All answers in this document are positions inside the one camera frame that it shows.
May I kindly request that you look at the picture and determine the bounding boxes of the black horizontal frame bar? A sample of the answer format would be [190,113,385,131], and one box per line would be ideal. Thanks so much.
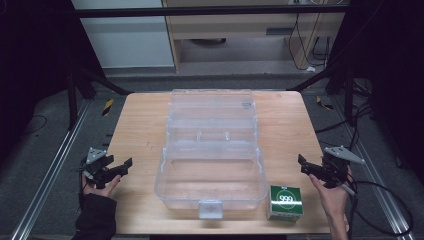
[73,4,348,19]

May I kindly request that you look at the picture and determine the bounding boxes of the black curtain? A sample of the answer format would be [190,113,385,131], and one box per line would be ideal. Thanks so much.
[0,0,107,161]
[328,0,424,186]

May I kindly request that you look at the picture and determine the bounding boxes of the aluminium floor rail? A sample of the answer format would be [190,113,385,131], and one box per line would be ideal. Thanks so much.
[332,95,417,240]
[9,99,94,240]

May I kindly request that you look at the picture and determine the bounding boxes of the yellow and black tape strip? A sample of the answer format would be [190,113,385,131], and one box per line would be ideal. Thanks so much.
[101,98,115,117]
[315,95,335,111]

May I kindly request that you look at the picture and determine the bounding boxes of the light wooden desk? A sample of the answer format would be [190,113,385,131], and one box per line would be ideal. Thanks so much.
[161,0,346,74]

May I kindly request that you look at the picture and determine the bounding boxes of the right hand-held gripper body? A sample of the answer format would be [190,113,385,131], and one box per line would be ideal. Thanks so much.
[319,145,366,190]

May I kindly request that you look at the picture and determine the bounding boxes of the person's right hand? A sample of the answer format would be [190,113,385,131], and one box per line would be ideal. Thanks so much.
[308,166,355,219]

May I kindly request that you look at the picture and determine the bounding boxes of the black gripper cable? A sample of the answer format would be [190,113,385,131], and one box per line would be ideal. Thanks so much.
[340,179,415,240]

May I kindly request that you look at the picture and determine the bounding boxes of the clear plastic storage box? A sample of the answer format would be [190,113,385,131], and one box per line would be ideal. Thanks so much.
[153,88,269,220]

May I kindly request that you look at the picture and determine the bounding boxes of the white cabinet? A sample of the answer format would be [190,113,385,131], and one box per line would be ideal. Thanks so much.
[70,0,176,70]

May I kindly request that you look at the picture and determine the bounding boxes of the thin black floor cable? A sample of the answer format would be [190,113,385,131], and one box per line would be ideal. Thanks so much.
[22,113,49,136]

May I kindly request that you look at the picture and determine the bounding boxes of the green and white carton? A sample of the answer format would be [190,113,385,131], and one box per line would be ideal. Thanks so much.
[266,185,305,223]

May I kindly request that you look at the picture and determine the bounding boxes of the black metal stand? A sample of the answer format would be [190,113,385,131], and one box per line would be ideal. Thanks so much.
[287,61,357,127]
[64,61,134,132]

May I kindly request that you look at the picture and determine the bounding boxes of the black floor cable bundle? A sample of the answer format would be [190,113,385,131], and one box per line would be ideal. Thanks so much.
[314,78,376,152]

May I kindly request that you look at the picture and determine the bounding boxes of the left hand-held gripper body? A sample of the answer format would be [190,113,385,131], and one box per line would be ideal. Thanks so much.
[81,147,117,190]

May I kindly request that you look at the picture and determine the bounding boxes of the black cables under desk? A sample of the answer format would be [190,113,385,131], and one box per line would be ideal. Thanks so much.
[287,12,332,72]

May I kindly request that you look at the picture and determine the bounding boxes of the person's left hand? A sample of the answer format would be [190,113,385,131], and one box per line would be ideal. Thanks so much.
[81,173,122,199]

